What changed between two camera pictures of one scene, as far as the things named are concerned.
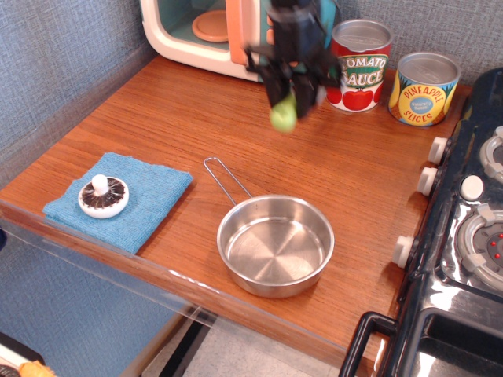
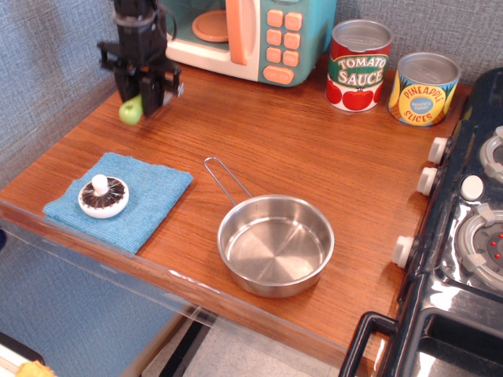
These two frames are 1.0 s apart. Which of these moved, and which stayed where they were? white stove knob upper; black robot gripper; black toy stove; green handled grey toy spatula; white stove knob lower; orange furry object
Moved: black robot gripper; green handled grey toy spatula
Stayed: orange furry object; white stove knob lower; black toy stove; white stove knob upper
